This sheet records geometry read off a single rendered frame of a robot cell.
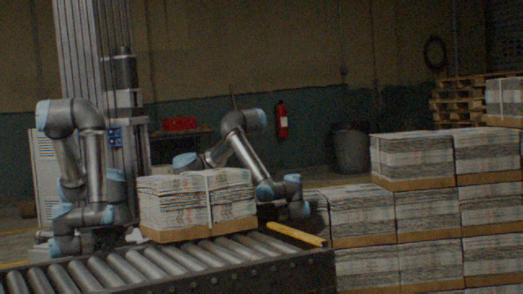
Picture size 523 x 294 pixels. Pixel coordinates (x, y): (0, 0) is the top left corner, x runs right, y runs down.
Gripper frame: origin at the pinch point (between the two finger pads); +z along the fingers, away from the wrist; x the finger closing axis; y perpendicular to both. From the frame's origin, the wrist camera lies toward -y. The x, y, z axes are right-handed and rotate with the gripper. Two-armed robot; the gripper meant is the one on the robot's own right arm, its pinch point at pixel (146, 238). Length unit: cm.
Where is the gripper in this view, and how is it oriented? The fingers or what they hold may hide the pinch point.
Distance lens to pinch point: 270.9
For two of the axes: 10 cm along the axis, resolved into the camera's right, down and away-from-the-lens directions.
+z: 9.1, -1.1, 3.9
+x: -3.9, 0.3, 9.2
